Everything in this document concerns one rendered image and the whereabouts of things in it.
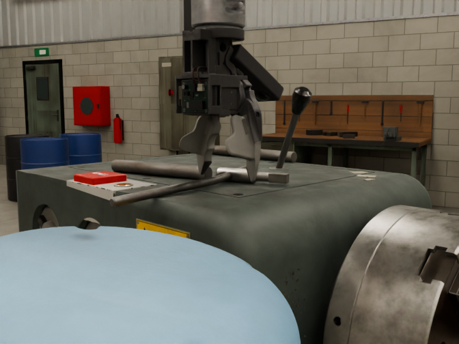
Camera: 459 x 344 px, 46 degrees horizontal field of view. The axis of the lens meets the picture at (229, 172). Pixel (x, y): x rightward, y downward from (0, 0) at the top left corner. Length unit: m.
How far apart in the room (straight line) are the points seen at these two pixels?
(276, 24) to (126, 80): 2.98
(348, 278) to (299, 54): 7.29
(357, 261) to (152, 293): 0.52
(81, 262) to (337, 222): 0.57
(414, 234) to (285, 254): 0.16
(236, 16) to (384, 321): 0.42
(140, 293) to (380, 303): 0.50
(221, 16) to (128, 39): 8.92
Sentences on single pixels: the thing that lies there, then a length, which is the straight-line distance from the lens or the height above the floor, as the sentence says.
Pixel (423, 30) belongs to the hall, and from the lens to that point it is 7.42.
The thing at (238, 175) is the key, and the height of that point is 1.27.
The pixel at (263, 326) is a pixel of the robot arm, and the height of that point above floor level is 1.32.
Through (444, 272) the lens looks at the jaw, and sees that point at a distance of 0.65.
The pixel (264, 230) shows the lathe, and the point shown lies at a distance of 0.62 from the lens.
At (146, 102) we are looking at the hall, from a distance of 9.35.
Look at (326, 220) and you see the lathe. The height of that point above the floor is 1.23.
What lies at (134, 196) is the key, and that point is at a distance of 0.68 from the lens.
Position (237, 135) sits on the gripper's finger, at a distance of 0.73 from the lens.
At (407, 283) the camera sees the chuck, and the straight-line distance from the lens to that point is 0.64.
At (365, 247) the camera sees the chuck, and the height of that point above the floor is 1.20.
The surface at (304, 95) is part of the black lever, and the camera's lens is 0.90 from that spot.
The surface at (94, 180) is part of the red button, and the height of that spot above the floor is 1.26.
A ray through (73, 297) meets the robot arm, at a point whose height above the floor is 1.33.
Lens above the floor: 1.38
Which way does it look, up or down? 8 degrees down
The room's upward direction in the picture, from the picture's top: straight up
